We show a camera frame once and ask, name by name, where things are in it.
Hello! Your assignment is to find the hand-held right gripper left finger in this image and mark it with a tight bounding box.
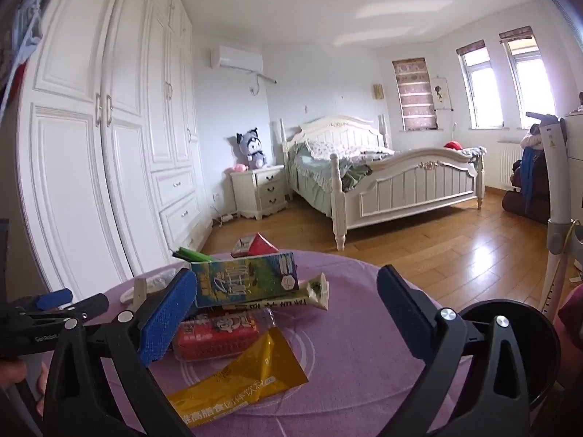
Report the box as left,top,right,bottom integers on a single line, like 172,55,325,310
43,268,199,437

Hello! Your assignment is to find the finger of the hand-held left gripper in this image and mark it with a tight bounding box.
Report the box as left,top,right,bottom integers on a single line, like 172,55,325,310
13,288,74,314
27,293,110,328

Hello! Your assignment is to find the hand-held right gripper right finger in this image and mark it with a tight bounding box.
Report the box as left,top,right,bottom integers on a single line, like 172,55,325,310
377,264,531,437

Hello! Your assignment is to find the red snack packet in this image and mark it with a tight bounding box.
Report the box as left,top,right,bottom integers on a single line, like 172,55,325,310
172,310,274,361

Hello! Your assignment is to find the green drink carton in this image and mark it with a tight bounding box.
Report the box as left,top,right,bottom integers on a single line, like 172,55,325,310
190,251,300,309

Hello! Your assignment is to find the black round bin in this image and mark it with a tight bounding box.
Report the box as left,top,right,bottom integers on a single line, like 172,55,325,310
457,299,562,420

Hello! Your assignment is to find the person's left hand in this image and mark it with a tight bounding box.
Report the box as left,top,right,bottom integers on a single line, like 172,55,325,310
0,359,46,413

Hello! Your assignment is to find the purple tablecloth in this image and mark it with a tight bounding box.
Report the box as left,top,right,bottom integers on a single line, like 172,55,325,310
86,249,479,437

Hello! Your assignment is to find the green gum packet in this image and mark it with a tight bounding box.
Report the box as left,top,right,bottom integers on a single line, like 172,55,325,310
172,247,215,265

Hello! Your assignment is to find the orange snack wrapper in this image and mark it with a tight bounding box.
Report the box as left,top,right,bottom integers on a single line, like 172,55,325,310
223,272,330,316

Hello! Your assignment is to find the yellow foil packet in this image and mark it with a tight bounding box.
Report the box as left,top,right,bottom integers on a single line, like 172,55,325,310
167,328,309,429

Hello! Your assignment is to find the small red carton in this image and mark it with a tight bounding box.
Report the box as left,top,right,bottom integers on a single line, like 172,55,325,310
230,232,280,259

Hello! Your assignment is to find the white bed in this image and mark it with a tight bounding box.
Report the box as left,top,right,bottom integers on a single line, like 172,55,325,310
279,115,486,251

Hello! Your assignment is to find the white nightstand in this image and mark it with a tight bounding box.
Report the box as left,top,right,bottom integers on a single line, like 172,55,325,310
229,164,289,220

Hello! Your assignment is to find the pink cloth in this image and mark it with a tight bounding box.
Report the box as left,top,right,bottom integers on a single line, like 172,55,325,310
558,282,583,374

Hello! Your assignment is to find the dark massage chair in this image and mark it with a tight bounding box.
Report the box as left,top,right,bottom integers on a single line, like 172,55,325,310
502,127,554,225

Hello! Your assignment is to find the white radiator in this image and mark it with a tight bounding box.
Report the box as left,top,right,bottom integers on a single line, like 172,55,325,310
496,141,524,190

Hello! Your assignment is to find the blue garment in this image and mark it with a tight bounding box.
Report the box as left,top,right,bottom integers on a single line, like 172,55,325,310
521,146,539,214

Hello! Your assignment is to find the purple plush toy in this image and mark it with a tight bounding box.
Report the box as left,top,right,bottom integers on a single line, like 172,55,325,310
235,128,269,170

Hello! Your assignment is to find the white floor appliance stand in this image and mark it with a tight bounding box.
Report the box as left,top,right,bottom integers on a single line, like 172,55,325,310
526,111,583,319

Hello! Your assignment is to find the patterned roman blind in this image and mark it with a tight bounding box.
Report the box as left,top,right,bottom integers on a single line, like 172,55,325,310
392,58,439,132

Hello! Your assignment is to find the white wardrobe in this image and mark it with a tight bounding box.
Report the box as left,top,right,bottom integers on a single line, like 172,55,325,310
16,0,215,301

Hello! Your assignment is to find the window with short blind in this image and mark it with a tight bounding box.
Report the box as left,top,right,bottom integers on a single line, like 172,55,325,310
500,26,545,129
457,40,495,130

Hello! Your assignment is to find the white cabinet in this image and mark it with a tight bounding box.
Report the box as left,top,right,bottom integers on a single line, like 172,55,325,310
565,109,583,219

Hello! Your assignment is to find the hanging garment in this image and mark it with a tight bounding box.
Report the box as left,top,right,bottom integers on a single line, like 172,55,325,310
0,0,52,101

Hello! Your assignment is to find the white air conditioner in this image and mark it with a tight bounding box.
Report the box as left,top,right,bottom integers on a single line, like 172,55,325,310
210,46,264,74

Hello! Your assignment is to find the wall scroll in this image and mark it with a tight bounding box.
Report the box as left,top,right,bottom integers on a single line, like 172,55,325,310
433,76,454,112

